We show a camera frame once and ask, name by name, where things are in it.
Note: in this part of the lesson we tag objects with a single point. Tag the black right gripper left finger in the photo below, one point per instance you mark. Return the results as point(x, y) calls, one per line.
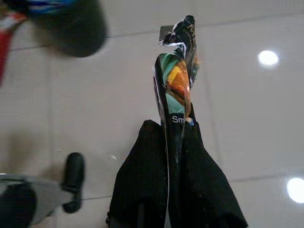
point(142, 185)

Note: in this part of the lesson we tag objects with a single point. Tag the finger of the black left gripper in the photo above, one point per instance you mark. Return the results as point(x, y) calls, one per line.
point(75, 171)

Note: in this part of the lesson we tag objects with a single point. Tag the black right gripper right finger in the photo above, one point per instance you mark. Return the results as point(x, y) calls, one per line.
point(204, 190)

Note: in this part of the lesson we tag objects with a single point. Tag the black colourful snack wrapper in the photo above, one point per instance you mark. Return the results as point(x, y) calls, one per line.
point(175, 95)

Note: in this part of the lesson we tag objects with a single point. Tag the black round rubbish bin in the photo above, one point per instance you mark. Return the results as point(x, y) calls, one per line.
point(71, 28)

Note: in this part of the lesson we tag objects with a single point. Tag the red dustpan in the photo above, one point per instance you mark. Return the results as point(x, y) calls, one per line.
point(4, 47)

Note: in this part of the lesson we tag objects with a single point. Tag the blue plastic wrapper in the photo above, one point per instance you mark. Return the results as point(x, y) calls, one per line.
point(47, 6)

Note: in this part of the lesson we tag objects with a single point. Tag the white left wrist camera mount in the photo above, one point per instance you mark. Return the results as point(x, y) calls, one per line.
point(47, 194)

